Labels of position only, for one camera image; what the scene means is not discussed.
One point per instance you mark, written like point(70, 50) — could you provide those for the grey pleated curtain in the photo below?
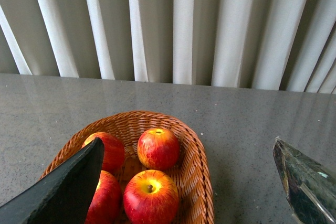
point(260, 44)

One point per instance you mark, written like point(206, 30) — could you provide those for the red apple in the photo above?
point(114, 154)
point(151, 196)
point(158, 149)
point(106, 202)

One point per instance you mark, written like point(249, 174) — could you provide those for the left wicker basket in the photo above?
point(190, 173)

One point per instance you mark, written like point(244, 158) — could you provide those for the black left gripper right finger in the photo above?
point(308, 185)

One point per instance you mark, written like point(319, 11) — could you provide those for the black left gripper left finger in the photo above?
point(62, 196)

